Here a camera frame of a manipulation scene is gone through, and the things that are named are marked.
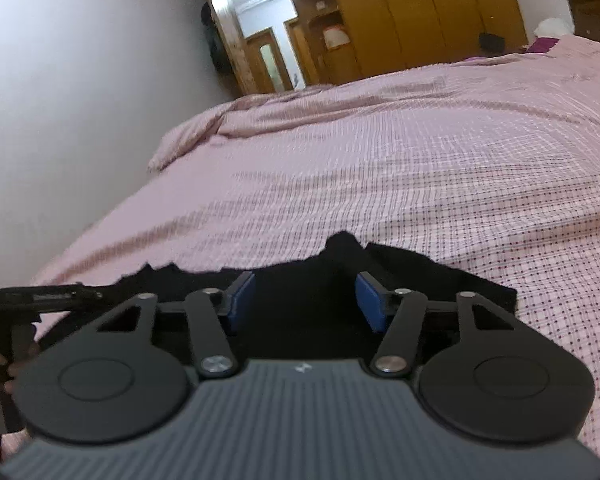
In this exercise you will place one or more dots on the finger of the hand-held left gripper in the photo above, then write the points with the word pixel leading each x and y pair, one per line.
pixel 45 296

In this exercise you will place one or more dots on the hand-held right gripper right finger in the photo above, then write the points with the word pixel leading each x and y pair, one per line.
pixel 371 302

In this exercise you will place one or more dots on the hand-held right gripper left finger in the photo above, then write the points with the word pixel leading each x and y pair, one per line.
pixel 238 302

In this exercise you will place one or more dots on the black button cardigan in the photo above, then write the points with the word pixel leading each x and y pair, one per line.
pixel 300 310

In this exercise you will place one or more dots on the person's left hand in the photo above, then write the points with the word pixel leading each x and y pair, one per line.
pixel 15 375

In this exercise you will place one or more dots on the pink checked bed cover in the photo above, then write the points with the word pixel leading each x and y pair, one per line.
pixel 380 160

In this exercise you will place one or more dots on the wooden door with glass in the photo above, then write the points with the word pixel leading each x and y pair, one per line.
pixel 270 65

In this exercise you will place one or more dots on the wooden shelf unit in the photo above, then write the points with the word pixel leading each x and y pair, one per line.
pixel 340 65

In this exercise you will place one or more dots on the open wooden door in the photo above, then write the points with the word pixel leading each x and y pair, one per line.
pixel 235 45

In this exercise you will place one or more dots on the dark hanging bag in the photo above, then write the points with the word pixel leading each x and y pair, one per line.
pixel 215 40

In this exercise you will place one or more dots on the pink box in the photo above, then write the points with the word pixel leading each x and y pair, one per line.
pixel 335 36

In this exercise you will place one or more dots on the small black bag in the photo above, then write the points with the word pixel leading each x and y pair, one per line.
pixel 492 44

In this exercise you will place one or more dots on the wooden wardrobe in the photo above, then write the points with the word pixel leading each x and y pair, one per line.
pixel 430 10

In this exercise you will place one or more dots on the small purple cloth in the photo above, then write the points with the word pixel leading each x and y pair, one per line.
pixel 544 44

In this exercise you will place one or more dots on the white fluffy cloth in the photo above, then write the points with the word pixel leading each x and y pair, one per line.
pixel 555 27

